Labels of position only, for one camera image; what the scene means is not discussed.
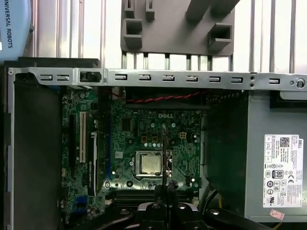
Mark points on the green Dell motherboard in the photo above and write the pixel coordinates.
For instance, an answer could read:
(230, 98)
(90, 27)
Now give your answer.
(144, 119)

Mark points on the white expansion slot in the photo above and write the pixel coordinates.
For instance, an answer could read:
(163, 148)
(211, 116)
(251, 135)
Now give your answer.
(82, 136)

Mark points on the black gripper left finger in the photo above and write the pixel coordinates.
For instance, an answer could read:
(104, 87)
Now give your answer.
(153, 218)

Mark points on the black graphics card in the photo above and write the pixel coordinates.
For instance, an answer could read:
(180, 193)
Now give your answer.
(92, 163)

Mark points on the black open PC case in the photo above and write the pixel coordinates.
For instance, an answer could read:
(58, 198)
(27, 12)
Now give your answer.
(168, 79)

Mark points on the grey power supply unit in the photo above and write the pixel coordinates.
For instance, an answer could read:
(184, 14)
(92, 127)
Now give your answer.
(230, 143)

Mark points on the metal socket cover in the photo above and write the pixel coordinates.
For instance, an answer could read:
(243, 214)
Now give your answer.
(138, 164)

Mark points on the grey parts rack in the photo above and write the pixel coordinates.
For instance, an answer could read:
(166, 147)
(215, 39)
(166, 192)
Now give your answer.
(172, 28)

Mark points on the silver CPU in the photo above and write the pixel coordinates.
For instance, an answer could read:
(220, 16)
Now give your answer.
(149, 164)

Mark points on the blue board connector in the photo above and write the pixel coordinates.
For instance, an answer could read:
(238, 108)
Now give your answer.
(81, 204)

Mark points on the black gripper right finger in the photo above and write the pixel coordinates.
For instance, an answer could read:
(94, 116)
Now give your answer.
(180, 218)

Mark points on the black expansion slot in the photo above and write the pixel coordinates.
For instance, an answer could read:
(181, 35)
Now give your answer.
(72, 139)

